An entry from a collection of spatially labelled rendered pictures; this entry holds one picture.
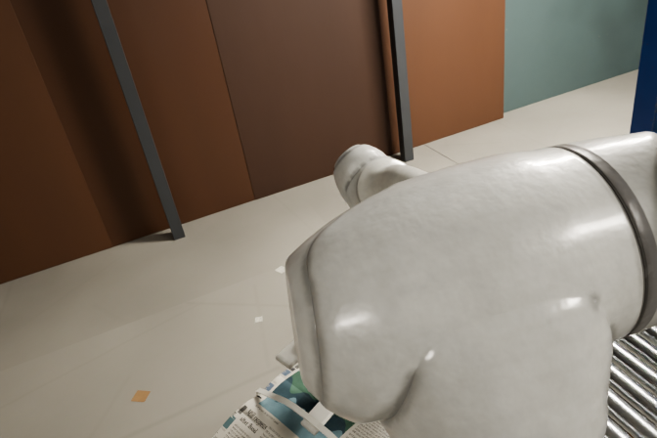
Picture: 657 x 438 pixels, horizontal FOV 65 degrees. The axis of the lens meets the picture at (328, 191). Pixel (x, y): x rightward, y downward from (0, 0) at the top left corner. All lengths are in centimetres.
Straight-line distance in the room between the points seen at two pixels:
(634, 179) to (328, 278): 18
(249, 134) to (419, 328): 361
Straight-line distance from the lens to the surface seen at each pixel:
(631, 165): 35
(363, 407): 30
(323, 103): 397
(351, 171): 87
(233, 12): 365
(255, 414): 93
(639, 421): 143
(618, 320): 34
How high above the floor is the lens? 188
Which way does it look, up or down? 28 degrees down
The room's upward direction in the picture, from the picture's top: 10 degrees counter-clockwise
